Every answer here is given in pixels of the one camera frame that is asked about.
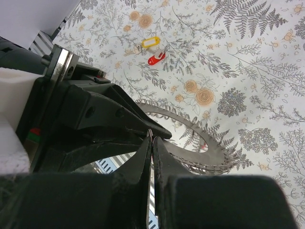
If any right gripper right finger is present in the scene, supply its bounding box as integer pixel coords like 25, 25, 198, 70
152, 137, 297, 229

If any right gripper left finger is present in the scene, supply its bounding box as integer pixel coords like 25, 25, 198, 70
0, 137, 152, 229

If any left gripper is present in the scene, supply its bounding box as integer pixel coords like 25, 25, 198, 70
0, 42, 173, 172

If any metal ring key organizer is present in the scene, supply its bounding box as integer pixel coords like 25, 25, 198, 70
136, 99, 253, 175

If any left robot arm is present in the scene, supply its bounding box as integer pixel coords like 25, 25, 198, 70
0, 39, 172, 172

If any aluminium front rail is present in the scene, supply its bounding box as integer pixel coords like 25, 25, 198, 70
29, 31, 53, 56

